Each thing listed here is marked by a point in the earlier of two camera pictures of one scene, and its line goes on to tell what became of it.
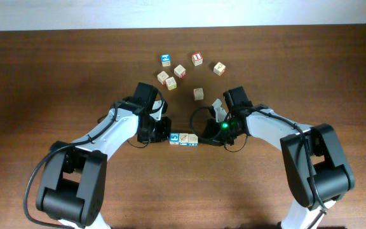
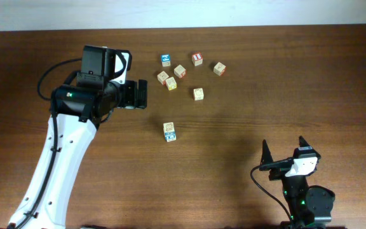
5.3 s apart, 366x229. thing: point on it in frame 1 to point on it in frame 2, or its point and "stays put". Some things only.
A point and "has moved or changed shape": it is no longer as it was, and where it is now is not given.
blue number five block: x=174 y=138 has moved or changed shape
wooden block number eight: x=192 y=140 has moved or changed shape
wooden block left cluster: x=162 y=76 stays put
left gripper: x=162 y=133 to x=129 y=102
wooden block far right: x=219 y=69 stays put
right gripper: x=211 y=135 to x=278 y=165
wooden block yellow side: x=171 y=83 stays put
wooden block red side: x=180 y=71 stays put
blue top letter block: x=166 y=60 stays put
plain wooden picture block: x=198 y=93 stays put
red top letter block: x=197 y=58 stays put
